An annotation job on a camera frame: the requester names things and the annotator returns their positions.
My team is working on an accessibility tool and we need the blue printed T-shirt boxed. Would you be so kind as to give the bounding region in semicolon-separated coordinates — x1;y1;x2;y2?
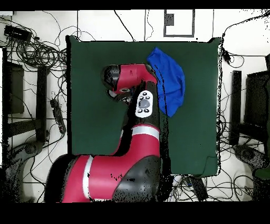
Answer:
146;46;186;118

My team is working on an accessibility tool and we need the dark green table cloth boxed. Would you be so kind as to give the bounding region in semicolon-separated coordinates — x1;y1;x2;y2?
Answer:
64;34;222;179

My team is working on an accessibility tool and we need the black power strip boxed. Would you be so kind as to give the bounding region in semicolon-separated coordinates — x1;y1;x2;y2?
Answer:
50;98;67;134

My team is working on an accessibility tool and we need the small dark grey square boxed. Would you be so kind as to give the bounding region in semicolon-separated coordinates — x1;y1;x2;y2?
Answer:
165;13;175;26

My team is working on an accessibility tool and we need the black rectangular floor device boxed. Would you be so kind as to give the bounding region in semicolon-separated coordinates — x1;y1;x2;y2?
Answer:
189;176;209;201

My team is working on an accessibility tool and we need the black plug adapter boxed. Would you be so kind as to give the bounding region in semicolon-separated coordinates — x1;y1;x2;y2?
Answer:
221;48;233;65

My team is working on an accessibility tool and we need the dark grey floor stand base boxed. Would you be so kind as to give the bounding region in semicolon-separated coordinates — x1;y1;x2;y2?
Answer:
233;144;270;201
0;140;45;203

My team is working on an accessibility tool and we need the black electronics box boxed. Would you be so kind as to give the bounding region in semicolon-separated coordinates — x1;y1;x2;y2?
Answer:
3;24;33;42

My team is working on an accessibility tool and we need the dark green round object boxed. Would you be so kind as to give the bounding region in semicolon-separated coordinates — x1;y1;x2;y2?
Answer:
254;167;270;180

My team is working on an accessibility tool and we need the black floor cable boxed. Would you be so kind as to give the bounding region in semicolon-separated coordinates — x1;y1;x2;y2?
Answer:
113;9;136;42

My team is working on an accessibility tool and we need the grey square floor frame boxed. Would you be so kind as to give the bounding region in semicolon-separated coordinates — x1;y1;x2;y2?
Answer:
163;9;195;38

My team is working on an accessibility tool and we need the black metal frame stand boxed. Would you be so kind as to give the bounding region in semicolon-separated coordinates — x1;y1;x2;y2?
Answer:
229;53;270;146
2;48;50;146

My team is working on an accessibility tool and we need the tangled black cable bundle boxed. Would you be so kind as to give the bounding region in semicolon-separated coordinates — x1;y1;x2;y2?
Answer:
0;15;68;72

